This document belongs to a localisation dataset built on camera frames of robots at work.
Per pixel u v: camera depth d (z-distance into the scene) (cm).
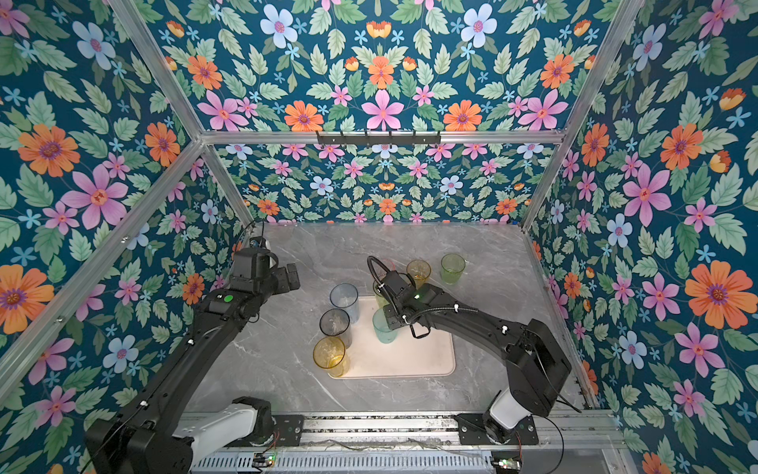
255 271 58
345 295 90
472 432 73
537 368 43
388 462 77
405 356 86
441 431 75
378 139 93
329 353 84
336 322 86
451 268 102
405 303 61
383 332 83
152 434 37
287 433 73
